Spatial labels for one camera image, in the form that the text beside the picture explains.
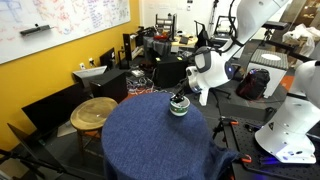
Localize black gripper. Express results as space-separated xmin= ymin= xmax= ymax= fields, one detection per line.
xmin=170 ymin=78 xmax=197 ymax=103

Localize green and white mug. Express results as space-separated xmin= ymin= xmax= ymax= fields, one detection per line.
xmin=169 ymin=96 xmax=191 ymax=118

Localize black cube box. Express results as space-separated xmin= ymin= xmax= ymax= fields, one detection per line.
xmin=153 ymin=54 xmax=190 ymax=89

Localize blue table cloth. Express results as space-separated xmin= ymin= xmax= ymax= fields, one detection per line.
xmin=101 ymin=92 xmax=241 ymax=180

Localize gray covered desk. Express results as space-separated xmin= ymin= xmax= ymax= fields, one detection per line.
xmin=143 ymin=34 xmax=199 ymax=58

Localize orange and black clamp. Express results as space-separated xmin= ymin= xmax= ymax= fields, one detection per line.
xmin=240 ymin=154 xmax=253 ymax=165
xmin=212 ymin=116 xmax=240 ymax=140

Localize black office chair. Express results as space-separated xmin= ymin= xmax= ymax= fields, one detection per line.
xmin=194 ymin=20 xmax=210 ymax=49

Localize black cabinet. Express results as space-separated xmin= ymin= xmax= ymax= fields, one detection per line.
xmin=89 ymin=68 xmax=129 ymax=104

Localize black computer tower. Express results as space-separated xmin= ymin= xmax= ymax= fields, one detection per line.
xmin=122 ymin=32 xmax=134 ymax=62

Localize black backpack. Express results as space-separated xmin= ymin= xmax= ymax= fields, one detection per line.
xmin=235 ymin=68 xmax=271 ymax=101

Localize black upright monitor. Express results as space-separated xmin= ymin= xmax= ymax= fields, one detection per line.
xmin=99 ymin=47 xmax=117 ymax=70

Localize round wooden stool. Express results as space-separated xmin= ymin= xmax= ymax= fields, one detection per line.
xmin=69 ymin=96 xmax=120 ymax=161

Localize light gray panel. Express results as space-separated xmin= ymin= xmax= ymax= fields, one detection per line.
xmin=72 ymin=65 xmax=108 ymax=84

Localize large black monitor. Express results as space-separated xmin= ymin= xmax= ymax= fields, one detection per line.
xmin=21 ymin=82 xmax=92 ymax=136

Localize scribbled whiteboard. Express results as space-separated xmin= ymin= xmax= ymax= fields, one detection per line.
xmin=0 ymin=0 xmax=132 ymax=65

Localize white plastic bags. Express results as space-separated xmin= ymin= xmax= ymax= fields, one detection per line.
xmin=282 ymin=23 xmax=316 ymax=58

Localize small black leaning monitor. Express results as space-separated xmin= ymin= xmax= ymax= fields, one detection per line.
xmin=6 ymin=122 xmax=68 ymax=168

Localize floor cable pile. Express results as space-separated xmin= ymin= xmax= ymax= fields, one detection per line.
xmin=126 ymin=68 xmax=156 ymax=94

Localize black wire rack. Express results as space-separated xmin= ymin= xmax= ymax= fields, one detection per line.
xmin=155 ymin=13 xmax=178 ymax=34

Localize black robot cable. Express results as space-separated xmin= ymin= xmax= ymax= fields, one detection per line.
xmin=213 ymin=0 xmax=248 ymax=54

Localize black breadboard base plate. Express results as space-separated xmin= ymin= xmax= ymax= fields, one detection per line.
xmin=222 ymin=116 xmax=320 ymax=180

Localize black camera stand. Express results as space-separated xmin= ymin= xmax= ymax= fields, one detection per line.
xmin=261 ymin=20 xmax=316 ymax=64

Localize black camera tripod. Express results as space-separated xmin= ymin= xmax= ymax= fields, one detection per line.
xmin=0 ymin=148 xmax=84 ymax=180

